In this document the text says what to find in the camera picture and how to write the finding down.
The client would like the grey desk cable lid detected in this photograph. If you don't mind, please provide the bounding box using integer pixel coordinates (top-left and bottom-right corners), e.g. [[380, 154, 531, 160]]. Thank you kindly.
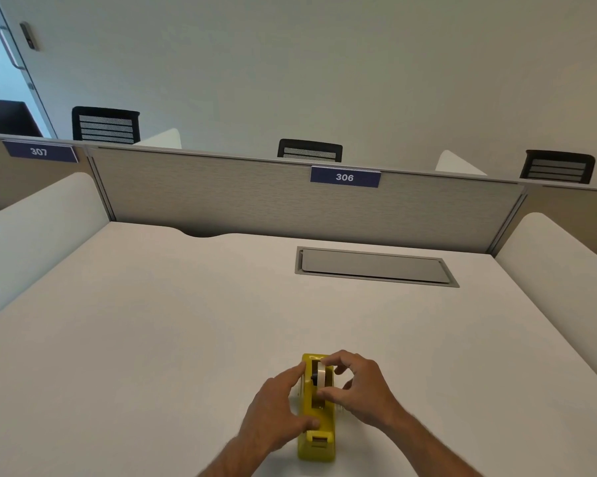
[[294, 245, 460, 289]]

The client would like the yellow tape dispenser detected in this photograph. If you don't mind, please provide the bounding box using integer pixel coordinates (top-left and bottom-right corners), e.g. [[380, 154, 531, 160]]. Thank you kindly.
[[296, 353, 338, 463]]

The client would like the black mesh office chair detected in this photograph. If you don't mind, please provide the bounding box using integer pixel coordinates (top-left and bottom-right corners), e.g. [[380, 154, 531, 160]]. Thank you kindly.
[[277, 138, 344, 163], [72, 106, 141, 145], [519, 149, 596, 185]]

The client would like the person's left forearm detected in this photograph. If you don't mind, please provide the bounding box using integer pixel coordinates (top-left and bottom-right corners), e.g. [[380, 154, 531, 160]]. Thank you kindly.
[[195, 434, 275, 477]]

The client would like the white tape roll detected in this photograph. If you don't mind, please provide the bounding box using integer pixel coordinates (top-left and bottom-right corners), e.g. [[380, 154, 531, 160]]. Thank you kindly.
[[312, 359, 332, 393]]

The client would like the person's left hand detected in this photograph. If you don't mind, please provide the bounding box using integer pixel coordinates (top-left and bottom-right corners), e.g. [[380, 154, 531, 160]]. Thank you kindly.
[[236, 364, 322, 455]]

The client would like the metal door handle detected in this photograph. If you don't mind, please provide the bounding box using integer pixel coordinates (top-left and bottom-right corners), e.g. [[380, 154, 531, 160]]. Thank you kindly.
[[0, 25, 27, 71]]

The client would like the white side divider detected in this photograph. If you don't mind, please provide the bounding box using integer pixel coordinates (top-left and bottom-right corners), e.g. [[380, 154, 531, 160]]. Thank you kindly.
[[435, 149, 488, 177], [133, 127, 183, 150], [494, 212, 597, 399], [0, 172, 111, 327]]

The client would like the person's right hand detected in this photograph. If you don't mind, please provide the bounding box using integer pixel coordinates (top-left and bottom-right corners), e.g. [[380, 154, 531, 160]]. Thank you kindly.
[[318, 349, 409, 434]]

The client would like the glass door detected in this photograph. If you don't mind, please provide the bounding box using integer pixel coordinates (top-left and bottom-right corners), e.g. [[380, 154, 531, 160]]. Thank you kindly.
[[0, 0, 58, 139]]

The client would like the blue number label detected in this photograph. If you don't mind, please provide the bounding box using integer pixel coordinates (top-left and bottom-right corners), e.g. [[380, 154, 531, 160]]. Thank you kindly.
[[2, 140, 79, 164], [310, 165, 382, 189]]

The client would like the grey wall access reader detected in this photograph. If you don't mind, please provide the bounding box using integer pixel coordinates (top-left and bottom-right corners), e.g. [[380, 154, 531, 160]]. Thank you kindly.
[[19, 22, 41, 52]]

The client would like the wide grey desk partition panel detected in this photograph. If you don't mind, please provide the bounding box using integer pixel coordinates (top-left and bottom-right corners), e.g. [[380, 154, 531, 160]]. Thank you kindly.
[[86, 145, 529, 255]]

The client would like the dark furniture behind door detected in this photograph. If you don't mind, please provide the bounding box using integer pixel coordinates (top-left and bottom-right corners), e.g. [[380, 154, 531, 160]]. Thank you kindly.
[[0, 97, 45, 139]]

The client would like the person's right forearm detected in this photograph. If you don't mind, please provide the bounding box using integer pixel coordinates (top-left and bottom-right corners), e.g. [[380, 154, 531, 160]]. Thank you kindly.
[[378, 409, 472, 477]]

